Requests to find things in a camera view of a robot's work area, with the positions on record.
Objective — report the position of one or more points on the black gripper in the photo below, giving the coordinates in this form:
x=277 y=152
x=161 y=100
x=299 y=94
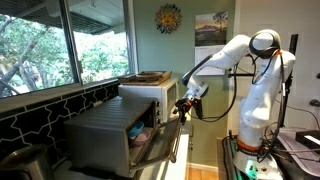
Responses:
x=185 y=105

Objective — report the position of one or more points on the purple plastic bowl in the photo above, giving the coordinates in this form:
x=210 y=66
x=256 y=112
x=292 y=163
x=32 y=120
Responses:
x=142 y=137

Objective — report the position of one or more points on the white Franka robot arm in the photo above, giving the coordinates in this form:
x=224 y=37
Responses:
x=263 y=100

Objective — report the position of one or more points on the blue bowl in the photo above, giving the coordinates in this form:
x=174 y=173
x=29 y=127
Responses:
x=136 y=128

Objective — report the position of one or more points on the silver toaster oven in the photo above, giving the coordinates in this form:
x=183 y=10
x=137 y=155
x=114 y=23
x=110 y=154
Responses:
x=96 y=140

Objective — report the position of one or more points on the dark wooden dish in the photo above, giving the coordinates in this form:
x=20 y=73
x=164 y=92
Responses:
x=148 y=74

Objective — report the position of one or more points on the wooden serving tray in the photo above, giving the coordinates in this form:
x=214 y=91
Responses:
x=133 y=80

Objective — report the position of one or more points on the black mounting rod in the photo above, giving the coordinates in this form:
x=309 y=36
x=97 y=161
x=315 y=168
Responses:
x=241 y=74

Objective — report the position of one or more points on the black electronics box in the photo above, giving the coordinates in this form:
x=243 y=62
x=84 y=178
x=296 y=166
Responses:
x=306 y=139

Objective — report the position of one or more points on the black upright pole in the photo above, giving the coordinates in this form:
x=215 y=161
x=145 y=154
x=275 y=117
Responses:
x=293 y=43

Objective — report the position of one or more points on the metal pot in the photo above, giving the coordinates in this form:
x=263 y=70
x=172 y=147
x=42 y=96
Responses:
x=23 y=163

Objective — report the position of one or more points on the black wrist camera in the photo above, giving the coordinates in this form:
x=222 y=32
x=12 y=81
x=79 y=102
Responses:
x=198 y=108

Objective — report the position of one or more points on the landscape photo wall calendar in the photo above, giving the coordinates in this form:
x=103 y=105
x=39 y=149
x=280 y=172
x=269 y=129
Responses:
x=210 y=28

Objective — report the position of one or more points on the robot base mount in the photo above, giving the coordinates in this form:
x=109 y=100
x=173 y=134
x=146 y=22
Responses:
x=256 y=168

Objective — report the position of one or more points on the sun wall ornament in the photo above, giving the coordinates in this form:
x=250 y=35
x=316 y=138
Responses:
x=168 y=18

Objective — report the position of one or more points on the window frame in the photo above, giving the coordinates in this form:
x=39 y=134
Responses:
x=70 y=43

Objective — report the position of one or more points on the black wall plug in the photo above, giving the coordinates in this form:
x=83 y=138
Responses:
x=315 y=102

